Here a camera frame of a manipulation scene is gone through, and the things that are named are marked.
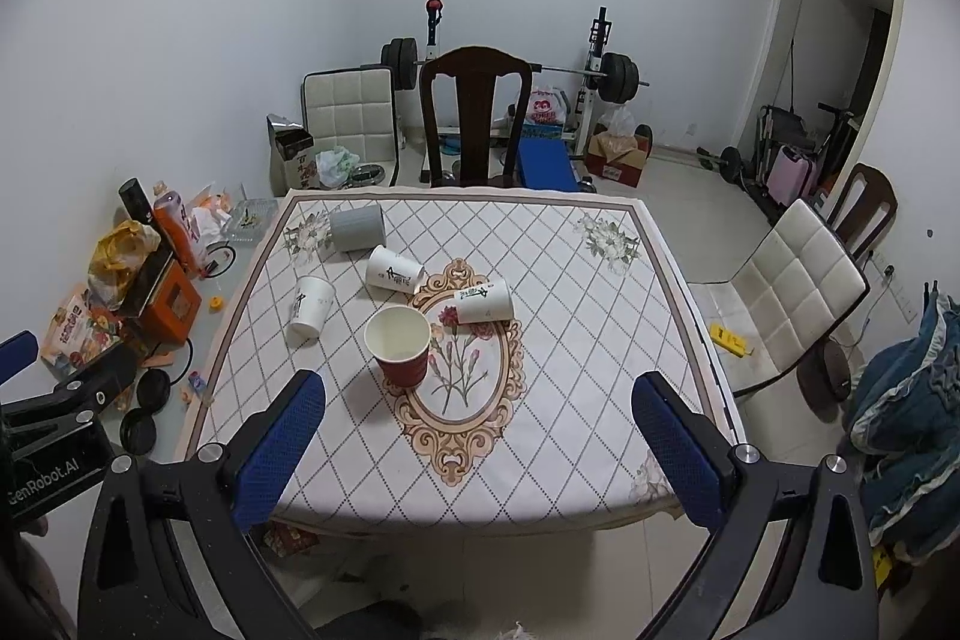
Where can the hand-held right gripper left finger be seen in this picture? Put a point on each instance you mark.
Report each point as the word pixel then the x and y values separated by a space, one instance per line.
pixel 279 449

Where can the black cylinder bottle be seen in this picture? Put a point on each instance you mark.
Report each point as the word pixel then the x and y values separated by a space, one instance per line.
pixel 135 199

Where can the pink printed plastic bag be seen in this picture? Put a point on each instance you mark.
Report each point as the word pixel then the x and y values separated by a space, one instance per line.
pixel 546 108

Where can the yellow plastic bag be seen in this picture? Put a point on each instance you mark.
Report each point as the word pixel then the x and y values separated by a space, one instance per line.
pixel 120 254

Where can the orange snack packet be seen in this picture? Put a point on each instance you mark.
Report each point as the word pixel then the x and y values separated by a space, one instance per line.
pixel 75 331

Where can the white paper cup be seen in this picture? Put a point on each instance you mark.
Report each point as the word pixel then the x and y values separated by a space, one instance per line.
pixel 394 271
pixel 309 310
pixel 486 302

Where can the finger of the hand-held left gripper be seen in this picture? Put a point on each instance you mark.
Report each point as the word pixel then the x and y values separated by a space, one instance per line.
pixel 16 355
pixel 86 385

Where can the floral printed tablecloth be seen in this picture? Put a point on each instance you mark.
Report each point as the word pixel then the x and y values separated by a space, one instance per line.
pixel 570 347

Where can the folded grey cart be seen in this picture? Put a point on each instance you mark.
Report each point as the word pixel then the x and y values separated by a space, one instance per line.
pixel 776 134

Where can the yellow flat tool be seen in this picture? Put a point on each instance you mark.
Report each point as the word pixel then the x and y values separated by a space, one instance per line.
pixel 729 340

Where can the open printed carton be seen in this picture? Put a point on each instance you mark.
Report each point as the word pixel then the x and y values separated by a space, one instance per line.
pixel 292 159

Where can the dark wooden chair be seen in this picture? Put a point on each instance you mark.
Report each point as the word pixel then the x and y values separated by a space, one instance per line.
pixel 870 205
pixel 472 108

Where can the clear plastic tray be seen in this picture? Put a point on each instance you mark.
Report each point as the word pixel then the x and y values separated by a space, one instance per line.
pixel 251 216

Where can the black floor barbell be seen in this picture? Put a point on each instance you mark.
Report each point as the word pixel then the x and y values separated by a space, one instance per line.
pixel 720 162

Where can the red packet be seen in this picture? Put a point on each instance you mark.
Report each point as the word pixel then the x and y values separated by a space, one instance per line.
pixel 289 539

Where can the cardboard box with tissue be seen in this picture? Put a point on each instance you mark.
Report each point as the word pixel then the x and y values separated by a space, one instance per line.
pixel 619 156

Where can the pink suitcase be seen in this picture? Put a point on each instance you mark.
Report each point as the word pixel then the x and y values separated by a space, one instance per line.
pixel 795 174

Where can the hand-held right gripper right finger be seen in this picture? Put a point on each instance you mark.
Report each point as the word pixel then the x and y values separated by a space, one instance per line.
pixel 675 452

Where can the orange box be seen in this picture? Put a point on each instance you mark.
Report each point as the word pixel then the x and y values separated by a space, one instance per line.
pixel 169 306

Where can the white barbell rack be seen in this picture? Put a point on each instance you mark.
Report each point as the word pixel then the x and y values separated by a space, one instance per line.
pixel 600 55

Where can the red paper cup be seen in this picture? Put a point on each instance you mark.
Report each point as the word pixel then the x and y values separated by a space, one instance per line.
pixel 397 351

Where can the grey ribbed cup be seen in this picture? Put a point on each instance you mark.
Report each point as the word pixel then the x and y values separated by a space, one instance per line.
pixel 357 227

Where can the wall socket with plug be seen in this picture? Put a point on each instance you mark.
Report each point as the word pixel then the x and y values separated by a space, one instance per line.
pixel 889 270

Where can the blue denim clothing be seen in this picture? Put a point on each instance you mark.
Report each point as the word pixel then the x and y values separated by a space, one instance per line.
pixel 911 407

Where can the white green plastic bag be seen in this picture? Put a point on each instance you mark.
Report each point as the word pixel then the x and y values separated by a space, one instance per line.
pixel 337 165

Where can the orange bottle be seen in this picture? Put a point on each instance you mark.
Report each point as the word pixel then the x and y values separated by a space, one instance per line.
pixel 176 227

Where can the blue bench pad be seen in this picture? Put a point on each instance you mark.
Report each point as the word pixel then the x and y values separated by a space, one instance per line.
pixel 547 164

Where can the black round lid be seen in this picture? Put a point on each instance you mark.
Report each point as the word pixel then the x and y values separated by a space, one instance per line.
pixel 154 386
pixel 139 434

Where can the white padded chair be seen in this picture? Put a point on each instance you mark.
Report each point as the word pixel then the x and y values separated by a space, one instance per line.
pixel 349 111
pixel 787 302

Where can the black barbell with plates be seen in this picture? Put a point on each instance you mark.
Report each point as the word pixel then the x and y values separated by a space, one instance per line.
pixel 622 78

